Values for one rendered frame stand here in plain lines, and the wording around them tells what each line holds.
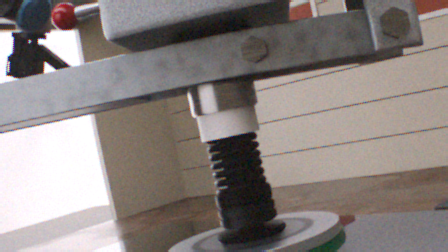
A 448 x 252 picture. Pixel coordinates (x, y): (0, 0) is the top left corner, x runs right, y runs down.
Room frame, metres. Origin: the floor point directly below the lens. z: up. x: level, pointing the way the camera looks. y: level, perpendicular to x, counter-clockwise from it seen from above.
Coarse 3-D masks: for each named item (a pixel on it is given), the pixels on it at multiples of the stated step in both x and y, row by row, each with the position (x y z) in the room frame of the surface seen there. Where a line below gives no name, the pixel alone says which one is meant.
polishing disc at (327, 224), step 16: (288, 224) 0.67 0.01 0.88; (304, 224) 0.65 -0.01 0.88; (320, 224) 0.63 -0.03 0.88; (336, 224) 0.62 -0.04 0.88; (192, 240) 0.70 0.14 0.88; (208, 240) 0.67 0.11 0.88; (272, 240) 0.60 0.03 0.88; (288, 240) 0.58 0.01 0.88; (304, 240) 0.57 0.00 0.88; (320, 240) 0.59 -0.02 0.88
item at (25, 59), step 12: (12, 36) 1.31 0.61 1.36; (24, 36) 1.30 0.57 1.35; (36, 36) 1.31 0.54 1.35; (12, 48) 1.33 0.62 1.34; (24, 48) 1.33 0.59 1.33; (12, 60) 1.30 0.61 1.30; (24, 60) 1.31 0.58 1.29; (36, 60) 1.32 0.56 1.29; (12, 72) 1.31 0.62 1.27; (24, 72) 1.32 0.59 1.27; (36, 72) 1.32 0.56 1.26
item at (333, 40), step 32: (256, 32) 0.60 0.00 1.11; (288, 32) 0.60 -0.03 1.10; (320, 32) 0.60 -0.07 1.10; (352, 32) 0.59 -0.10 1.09; (384, 32) 0.56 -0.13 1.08; (96, 64) 0.60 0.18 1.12; (128, 64) 0.60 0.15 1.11; (160, 64) 0.60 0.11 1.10; (192, 64) 0.60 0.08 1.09; (224, 64) 0.60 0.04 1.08; (256, 64) 0.60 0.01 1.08; (288, 64) 0.60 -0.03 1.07; (320, 64) 0.71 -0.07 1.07; (0, 96) 0.61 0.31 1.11; (32, 96) 0.60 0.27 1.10; (64, 96) 0.60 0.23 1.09; (96, 96) 0.60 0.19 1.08; (128, 96) 0.60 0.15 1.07; (160, 96) 0.71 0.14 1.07; (0, 128) 0.65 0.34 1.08
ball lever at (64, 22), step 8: (56, 8) 0.58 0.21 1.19; (64, 8) 0.58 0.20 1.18; (72, 8) 0.59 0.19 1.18; (80, 8) 0.59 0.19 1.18; (88, 8) 0.59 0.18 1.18; (96, 8) 0.59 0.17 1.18; (56, 16) 0.58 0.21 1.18; (64, 16) 0.58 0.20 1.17; (72, 16) 0.58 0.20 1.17; (80, 16) 0.59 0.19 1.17; (88, 16) 0.59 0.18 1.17; (56, 24) 0.58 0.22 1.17; (64, 24) 0.58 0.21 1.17; (72, 24) 0.59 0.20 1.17
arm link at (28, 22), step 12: (0, 0) 1.06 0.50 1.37; (12, 0) 1.08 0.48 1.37; (24, 0) 1.10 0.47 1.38; (36, 0) 1.11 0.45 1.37; (48, 0) 1.14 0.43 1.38; (0, 12) 1.08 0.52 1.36; (12, 12) 1.10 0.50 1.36; (24, 12) 1.10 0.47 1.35; (36, 12) 1.13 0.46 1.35; (48, 12) 1.16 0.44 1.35; (24, 24) 1.12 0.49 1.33; (36, 24) 1.15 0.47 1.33
